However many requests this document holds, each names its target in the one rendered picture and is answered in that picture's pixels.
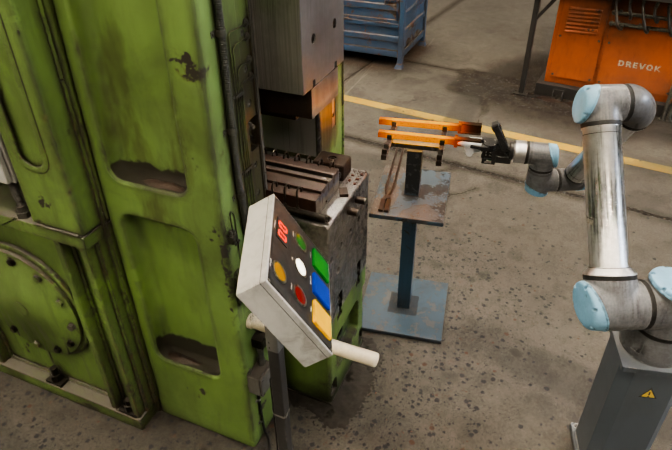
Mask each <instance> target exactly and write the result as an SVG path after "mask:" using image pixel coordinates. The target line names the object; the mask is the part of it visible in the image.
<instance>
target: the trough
mask: <svg viewBox="0 0 672 450"><path fill-rule="evenodd" d="M265 163H266V167H271V168H276V169H280V170H285V171H290V172H295V173H299V174H304V175H309V176H313V177H318V178H326V179H327V180H329V182H330V181H331V180H332V175H331V174H326V173H322V172H317V171H312V170H307V169H303V168H298V167H293V166H288V165H283V164H279V163H274V162H269V161H265Z"/></svg>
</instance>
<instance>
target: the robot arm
mask: <svg viewBox="0 0 672 450"><path fill-rule="evenodd" d="M655 114H656V102H655V99H654V97H653V96H652V94H651V93H650V92H649V91H648V90H646V89H645V88H644V87H641V86H639V85H636V84H631V83H626V84H594V85H585V86H583V87H582V88H580V89H579V91H578V92H577V94H576V96H575V98H574V101H573V106H572V117H573V120H574V122H575V123H578V124H580V125H581V131H582V144H583V150H582V151H581V152H580V154H579V155H578V156H577V157H576V158H575V159H574V160H573V161H572V163H570V164H569V165H568V166H567V167H566V168H557V169H553V167H554V168H556V167H557V166H558V161H559V146H558V145H557V144H553V143H544V142H534V141H525V140H515V143H514V142H510V146H509V145H508V142H507V139H506V137H505V135H504V133H503V131H502V127H501V124H500V123H499V122H498V120H497V121H494V122H492V126H491V128H492V130H493V132H494V133H495V135H496V137H497V139H498V140H496V139H495V138H490V137H484V136H474V137H470V138H480V139H481V144H480V143H473V142H464V141H461V142H458V145H461V146H464V147H465V151H466V155H467V156H469V157H470V156H472V154H473V153H474V152H480V151H481V152H482V153H481V158H482V161H481V163H483V164H492V165H495V163H503V164H510V162H511V160H512V162H513V163H521V164H529V166H528V171H527V176H526V180H525V190H526V192H527V193H529V194H530V195H532V196H535V197H544V196H546V195H547V194H548V192H552V191H580V190H585V199H586V218H587V236H588V255H589V267H588V268H587V269H586V270H585V271H584V272H583V273H582V275H583V281H579V282H577V283H576V285H574V288H573V302H574V309H575V312H576V315H577V317H578V319H579V321H580V322H581V323H582V325H583V326H584V327H585V328H587V329H589V330H592V331H603V332H606V331H620V333H619V340H620V343H621V345H622V347H623V348H624V349H625V351H626V352H627V353H628V354H629V355H631V356H632V357H633V358H635V359H636V360H638V361H640V362H642V363H644V364H646V365H649V366H652V367H657V368H672V267H664V266H662V267H656V268H654V269H652V270H651V272H650V273H649V275H648V278H647V279H638V278H637V273H636V272H635V271H634V270H633V269H632V268H631V267H630V265H629V251H628V234H627V216H626V198H625V180H624V162H623V143H624V142H625V141H626V140H627V139H628V138H629V137H630V136H631V135H632V134H633V133H634V132H635V131H641V130H644V129H645V128H646V127H647V126H648V125H649V124H650V123H651V122H652V121H653V119H654V117H655ZM486 160H489V161H491V163H484V161H486Z"/></svg>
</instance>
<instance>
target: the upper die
mask: <svg viewBox="0 0 672 450"><path fill-rule="evenodd" d="M337 95H338V66H337V67H335V68H334V69H333V70H332V71H331V72H330V73H329V74H328V75H327V76H325V77H324V78H323V79H322V80H321V81H320V82H319V83H317V84H316V85H315V86H313V88H312V89H311V90H310V91H308V92H307V93H306V94H305V95H296V94H290V93H284V92H278V91H272V90H266V89H260V88H259V97H260V108H261V110H262V111H267V112H273V113H279V114H284V115H290V116H296V117H301V118H307V119H313V118H314V117H315V116H316V115H317V114H318V113H319V112H321V111H322V110H323V109H324V108H325V107H326V106H327V105H328V104H329V103H330V102H331V101H332V100H333V99H334V98H335V97H336V96H337Z"/></svg>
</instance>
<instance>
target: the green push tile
mask: <svg viewBox="0 0 672 450"><path fill-rule="evenodd" d="M312 266H313V268H314V269H315V270H316V271H317V273H318V274H319V275H320V276H321V277H322V279H323V280H324V281H325V282H326V284H328V283H329V270H328V264H327V263H326V261H325V260H324V259H323V258H322V256H321V255H320V254H319V253H318V251H317V250H316V249H315V248H312Z"/></svg>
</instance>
